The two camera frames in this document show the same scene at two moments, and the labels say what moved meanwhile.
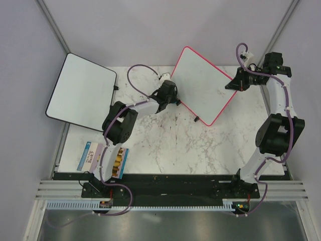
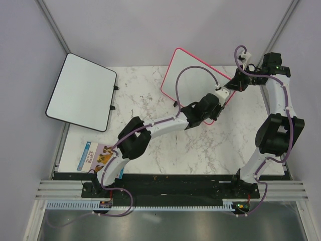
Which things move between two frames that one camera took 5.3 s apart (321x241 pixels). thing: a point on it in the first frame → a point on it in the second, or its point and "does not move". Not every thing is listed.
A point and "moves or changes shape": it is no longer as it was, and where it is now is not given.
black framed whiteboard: [83, 93] does not move
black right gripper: [237, 83] does not move
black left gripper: [175, 97] → [218, 108]
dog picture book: [91, 155] does not move
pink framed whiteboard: [200, 86] moves or changes shape
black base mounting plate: [187, 188] does not move
